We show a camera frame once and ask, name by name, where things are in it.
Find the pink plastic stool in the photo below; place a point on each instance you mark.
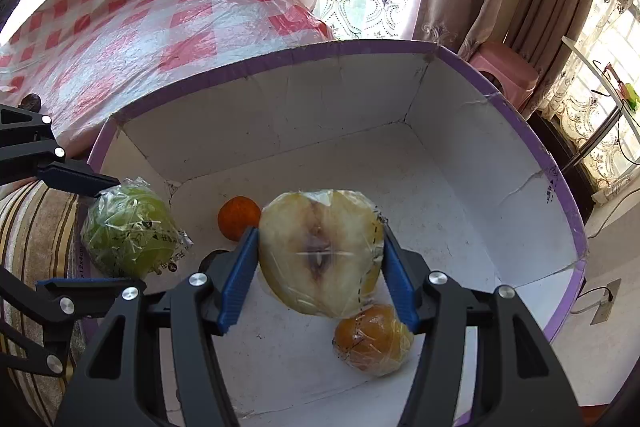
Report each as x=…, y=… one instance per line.
x=505, y=69

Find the floor socket plate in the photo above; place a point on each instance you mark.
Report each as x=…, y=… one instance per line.
x=605, y=302

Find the patterned lace curtain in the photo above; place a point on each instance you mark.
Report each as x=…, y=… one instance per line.
x=590, y=107

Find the red checkered plastic tablecloth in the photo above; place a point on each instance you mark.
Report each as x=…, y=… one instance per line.
x=125, y=32

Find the dark purple round fruit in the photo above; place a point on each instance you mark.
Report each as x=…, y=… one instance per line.
x=31, y=101

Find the white desk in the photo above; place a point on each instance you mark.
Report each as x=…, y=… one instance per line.
x=595, y=67

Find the plastic-wrapped orange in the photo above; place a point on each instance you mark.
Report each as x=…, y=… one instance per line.
x=370, y=342

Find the large green apple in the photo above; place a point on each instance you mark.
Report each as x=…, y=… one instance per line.
x=130, y=232

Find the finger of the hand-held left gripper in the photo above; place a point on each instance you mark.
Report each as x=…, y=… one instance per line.
x=75, y=174
x=90, y=289

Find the cut apple half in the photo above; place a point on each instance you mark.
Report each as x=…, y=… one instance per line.
x=320, y=252

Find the striped towel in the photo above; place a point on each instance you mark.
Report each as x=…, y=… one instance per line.
x=35, y=227

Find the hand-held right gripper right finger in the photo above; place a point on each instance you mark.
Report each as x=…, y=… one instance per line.
x=400, y=287

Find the small orange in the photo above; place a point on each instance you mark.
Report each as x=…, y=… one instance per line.
x=235, y=217

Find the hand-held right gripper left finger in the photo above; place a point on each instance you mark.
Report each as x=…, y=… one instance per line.
x=239, y=282

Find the white box with purple outside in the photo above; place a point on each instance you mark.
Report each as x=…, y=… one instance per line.
x=350, y=147

